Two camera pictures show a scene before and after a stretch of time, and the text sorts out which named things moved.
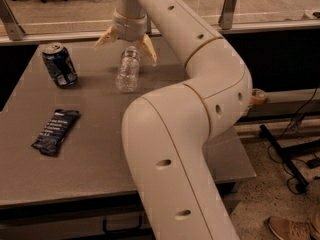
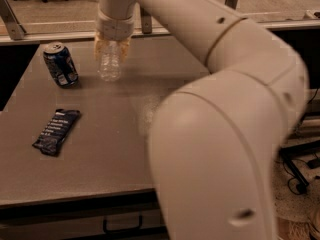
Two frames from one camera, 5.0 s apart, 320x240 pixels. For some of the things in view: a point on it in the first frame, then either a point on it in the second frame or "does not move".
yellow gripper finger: x=107 y=37 to x=99 y=46
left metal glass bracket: x=12 y=27 does not move
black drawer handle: x=122 y=230 does not move
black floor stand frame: x=283 y=154 does not move
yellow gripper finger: x=149 y=49 to x=124 y=46
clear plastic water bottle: x=127 y=74 to x=109 y=68
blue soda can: x=60 y=65 does not move
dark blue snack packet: x=55 y=131 does not move
